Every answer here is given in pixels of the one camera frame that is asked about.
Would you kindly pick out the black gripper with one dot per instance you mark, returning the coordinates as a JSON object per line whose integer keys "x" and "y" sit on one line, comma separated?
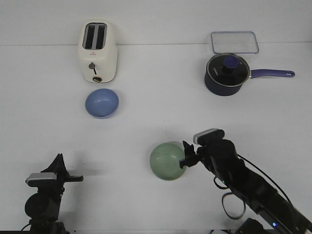
{"x": 218, "y": 157}
{"x": 54, "y": 183}

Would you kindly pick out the green bowl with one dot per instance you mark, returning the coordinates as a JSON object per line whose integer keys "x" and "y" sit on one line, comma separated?
{"x": 164, "y": 160}

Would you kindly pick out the blue bowl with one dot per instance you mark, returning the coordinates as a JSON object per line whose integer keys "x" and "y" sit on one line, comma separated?
{"x": 102, "y": 103}

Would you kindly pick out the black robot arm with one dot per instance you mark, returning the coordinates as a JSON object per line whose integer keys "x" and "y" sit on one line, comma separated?
{"x": 43, "y": 207}
{"x": 265, "y": 200}

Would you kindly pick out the dark blue saucepan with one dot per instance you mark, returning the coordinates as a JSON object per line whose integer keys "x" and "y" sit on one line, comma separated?
{"x": 228, "y": 91}

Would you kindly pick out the glass saucepan lid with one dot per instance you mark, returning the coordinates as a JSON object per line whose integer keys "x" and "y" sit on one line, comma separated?
{"x": 228, "y": 69}

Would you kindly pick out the clear rectangular container lid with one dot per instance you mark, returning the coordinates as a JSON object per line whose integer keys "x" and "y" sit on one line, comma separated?
{"x": 237, "y": 42}

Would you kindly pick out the white two-slot toaster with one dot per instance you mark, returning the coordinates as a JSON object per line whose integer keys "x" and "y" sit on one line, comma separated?
{"x": 97, "y": 51}

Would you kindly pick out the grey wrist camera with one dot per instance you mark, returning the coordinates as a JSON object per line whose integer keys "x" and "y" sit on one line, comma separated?
{"x": 204, "y": 137}
{"x": 39, "y": 179}

